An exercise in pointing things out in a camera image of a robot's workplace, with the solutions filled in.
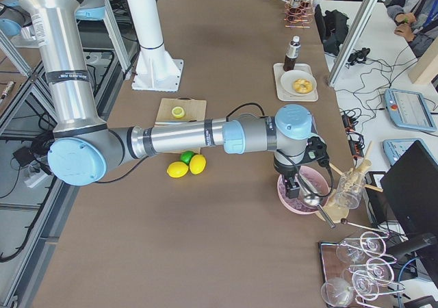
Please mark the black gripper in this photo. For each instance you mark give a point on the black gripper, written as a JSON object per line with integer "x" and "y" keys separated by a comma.
{"x": 287, "y": 172}

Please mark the twisted golden donut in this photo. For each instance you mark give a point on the twisted golden donut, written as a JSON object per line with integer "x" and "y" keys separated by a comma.
{"x": 302, "y": 86}

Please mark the white oval donut plate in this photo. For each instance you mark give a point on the white oval donut plate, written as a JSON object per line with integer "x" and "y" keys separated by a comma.
{"x": 289, "y": 77}

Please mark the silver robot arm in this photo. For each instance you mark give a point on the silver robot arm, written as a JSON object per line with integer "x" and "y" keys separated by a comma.
{"x": 85, "y": 148}

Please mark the steel ice scoop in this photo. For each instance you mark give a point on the steel ice scoop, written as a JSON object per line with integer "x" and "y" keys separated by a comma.
{"x": 310, "y": 197}

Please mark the pink bowl of ice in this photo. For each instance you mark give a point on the pink bowl of ice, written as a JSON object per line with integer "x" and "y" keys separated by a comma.
{"x": 294, "y": 204}

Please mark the wooden stand with sticks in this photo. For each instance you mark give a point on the wooden stand with sticks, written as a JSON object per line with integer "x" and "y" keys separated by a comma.
{"x": 335, "y": 211}

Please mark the clear drinking glass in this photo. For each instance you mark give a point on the clear drinking glass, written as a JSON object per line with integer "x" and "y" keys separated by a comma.
{"x": 349, "y": 189}

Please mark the clear wine glass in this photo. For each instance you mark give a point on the clear wine glass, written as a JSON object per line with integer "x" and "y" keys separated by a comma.
{"x": 356, "y": 250}
{"x": 337, "y": 292}
{"x": 364, "y": 285}
{"x": 376, "y": 268}

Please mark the yellow lemon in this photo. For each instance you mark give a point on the yellow lemon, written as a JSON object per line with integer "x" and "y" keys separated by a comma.
{"x": 197, "y": 164}
{"x": 177, "y": 169}

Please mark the blue teach pendant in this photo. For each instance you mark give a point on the blue teach pendant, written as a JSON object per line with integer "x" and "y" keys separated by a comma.
{"x": 395, "y": 148}
{"x": 409, "y": 110}

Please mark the green lime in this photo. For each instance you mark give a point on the green lime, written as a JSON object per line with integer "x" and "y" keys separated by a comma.
{"x": 186, "y": 156}

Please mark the black monitor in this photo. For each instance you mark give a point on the black monitor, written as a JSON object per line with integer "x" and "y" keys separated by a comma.
{"x": 410, "y": 187}

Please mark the wooden cutting board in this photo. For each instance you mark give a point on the wooden cutting board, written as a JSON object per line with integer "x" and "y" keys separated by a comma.
{"x": 167, "y": 111}

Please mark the half lemon slice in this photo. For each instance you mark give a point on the half lemon slice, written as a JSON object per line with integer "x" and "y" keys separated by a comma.
{"x": 178, "y": 112}

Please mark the dark drink bottle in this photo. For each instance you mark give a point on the dark drink bottle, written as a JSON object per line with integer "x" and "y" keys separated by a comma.
{"x": 292, "y": 54}

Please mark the seated person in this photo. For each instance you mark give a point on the seated person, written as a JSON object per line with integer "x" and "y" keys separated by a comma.
{"x": 416, "y": 22}

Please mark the white power strip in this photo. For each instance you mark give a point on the white power strip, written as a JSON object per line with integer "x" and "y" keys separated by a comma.
{"x": 35, "y": 174}

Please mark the copper wire bottle rack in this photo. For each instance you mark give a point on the copper wire bottle rack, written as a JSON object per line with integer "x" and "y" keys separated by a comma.
{"x": 298, "y": 16}

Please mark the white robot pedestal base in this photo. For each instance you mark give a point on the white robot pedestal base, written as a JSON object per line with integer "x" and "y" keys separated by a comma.
{"x": 156, "y": 70}

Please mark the bottle in wire rack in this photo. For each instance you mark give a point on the bottle in wire rack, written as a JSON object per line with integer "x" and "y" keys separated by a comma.
{"x": 295, "y": 3}

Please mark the aluminium frame post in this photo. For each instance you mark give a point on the aluminium frame post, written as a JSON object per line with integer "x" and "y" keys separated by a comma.
{"x": 360, "y": 21}

